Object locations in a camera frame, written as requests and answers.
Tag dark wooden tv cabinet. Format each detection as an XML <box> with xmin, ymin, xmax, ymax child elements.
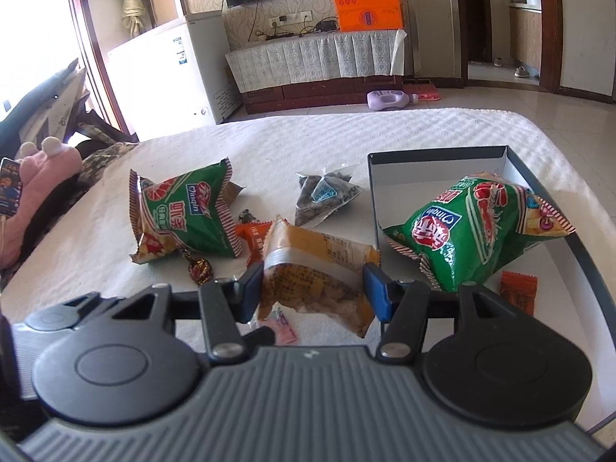
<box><xmin>241</xmin><ymin>74</ymin><xmax>419</xmax><ymax>115</ymax></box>

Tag white lace cabinet cover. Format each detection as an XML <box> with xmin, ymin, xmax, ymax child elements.
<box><xmin>225</xmin><ymin>29</ymin><xmax>409</xmax><ymax>94</ymax></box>

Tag pink slipper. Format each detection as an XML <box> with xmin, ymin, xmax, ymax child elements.
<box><xmin>404</xmin><ymin>81</ymin><xmax>441</xmax><ymax>102</ymax></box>

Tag wooden kitchen cabinet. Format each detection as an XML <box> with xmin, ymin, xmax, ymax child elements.
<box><xmin>509</xmin><ymin>2</ymin><xmax>544</xmax><ymax>75</ymax></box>

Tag brown clear-window snack packet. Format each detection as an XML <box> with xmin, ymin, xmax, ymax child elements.
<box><xmin>257</xmin><ymin>216</ymin><xmax>381</xmax><ymax>338</ymax></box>

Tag pink snack packet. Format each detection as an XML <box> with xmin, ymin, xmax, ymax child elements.
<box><xmin>241</xmin><ymin>310</ymin><xmax>300</xmax><ymax>347</ymax></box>

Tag green shrimp snack bag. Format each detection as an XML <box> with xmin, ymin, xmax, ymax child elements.
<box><xmin>379</xmin><ymin>172</ymin><xmax>577</xmax><ymax>293</ymax></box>
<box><xmin>129</xmin><ymin>158</ymin><xmax>245</xmax><ymax>264</ymax></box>

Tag small orange snack packet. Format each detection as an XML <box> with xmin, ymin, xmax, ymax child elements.
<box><xmin>499</xmin><ymin>271</ymin><xmax>538</xmax><ymax>317</ymax></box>

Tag purple detergent bottle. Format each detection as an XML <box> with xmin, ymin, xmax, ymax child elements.
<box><xmin>367</xmin><ymin>89</ymin><xmax>419</xmax><ymax>111</ymax></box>

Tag grey cardboard box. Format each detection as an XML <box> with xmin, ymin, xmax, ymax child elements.
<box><xmin>367</xmin><ymin>145</ymin><xmax>616</xmax><ymax>444</ymax></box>

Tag clear bag of dark seeds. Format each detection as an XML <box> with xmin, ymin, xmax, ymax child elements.
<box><xmin>293</xmin><ymin>164</ymin><xmax>365</xmax><ymax>228</ymax></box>

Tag olive brown snack packet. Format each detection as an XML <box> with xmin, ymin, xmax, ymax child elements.
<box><xmin>219</xmin><ymin>180</ymin><xmax>244</xmax><ymax>205</ymax></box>

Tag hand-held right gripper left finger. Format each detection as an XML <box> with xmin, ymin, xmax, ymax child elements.
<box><xmin>110</xmin><ymin>264</ymin><xmax>265</xmax><ymax>363</ymax></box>

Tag white chest freezer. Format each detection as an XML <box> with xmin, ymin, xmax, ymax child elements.
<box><xmin>107</xmin><ymin>12</ymin><xmax>241</xmax><ymax>126</ymax></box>

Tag grey white plush toy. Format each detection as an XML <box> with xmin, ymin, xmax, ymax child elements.
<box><xmin>0</xmin><ymin>58</ymin><xmax>92</xmax><ymax>152</ymax></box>

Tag pink plush toy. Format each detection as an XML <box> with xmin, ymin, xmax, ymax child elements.
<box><xmin>0</xmin><ymin>137</ymin><xmax>82</xmax><ymax>270</ymax></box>

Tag orange carton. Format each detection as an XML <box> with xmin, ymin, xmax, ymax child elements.
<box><xmin>328</xmin><ymin>0</ymin><xmax>405</xmax><ymax>33</ymax></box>

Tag wall socket panel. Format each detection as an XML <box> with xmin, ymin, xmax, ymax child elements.
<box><xmin>269</xmin><ymin>10</ymin><xmax>313</xmax><ymax>27</ymax></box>

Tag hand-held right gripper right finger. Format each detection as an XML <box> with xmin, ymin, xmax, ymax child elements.
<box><xmin>362</xmin><ymin>262</ymin><xmax>519</xmax><ymax>365</ymax></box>

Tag red foil wrapped candy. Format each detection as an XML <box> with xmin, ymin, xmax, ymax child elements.
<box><xmin>187</xmin><ymin>253</ymin><xmax>213</xmax><ymax>287</ymax></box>

